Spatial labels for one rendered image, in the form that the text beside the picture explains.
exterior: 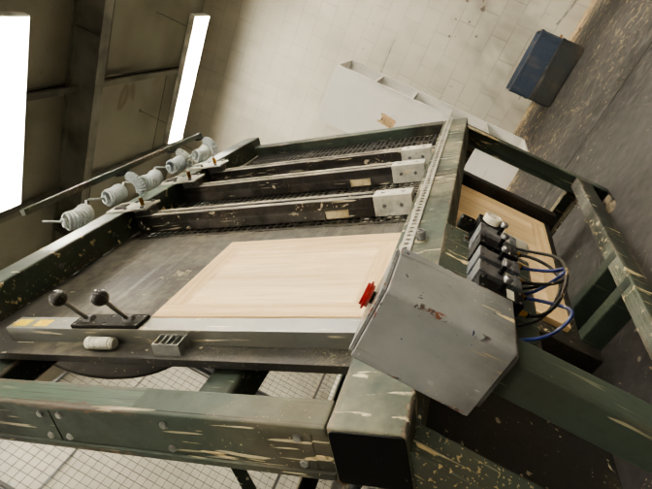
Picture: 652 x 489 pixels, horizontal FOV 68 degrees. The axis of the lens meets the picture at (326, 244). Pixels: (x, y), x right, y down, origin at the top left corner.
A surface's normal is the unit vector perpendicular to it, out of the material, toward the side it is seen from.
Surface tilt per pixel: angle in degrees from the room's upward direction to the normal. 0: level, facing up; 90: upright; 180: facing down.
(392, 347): 90
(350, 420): 57
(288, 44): 90
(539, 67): 91
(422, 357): 90
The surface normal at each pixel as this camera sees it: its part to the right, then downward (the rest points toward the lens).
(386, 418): -0.18, -0.91
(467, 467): 0.35, -0.79
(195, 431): -0.29, 0.42
